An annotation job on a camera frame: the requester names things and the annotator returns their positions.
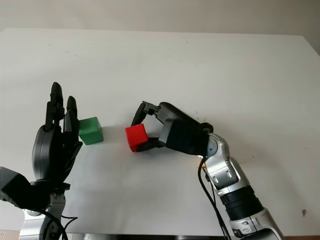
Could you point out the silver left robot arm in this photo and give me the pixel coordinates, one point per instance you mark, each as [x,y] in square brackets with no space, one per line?
[56,200]

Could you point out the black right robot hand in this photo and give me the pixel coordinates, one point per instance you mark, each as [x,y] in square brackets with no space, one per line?
[175,112]

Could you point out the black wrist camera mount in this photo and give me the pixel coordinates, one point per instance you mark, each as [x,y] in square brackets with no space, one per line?
[17,190]
[185,136]

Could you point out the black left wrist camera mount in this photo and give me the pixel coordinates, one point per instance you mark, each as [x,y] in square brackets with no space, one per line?
[17,190]

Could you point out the green block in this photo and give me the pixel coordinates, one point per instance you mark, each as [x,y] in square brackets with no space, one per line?
[91,132]

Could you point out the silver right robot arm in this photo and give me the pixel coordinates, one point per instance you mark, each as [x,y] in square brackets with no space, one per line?
[225,160]

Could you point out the red block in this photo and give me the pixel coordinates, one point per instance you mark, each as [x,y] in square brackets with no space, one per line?
[136,136]

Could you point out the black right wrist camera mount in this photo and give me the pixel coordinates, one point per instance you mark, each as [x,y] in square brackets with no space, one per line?
[185,136]

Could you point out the dark grey robot torso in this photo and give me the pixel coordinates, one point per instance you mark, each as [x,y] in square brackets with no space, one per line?
[150,237]

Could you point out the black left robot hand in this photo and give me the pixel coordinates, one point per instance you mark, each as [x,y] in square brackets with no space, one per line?
[47,155]

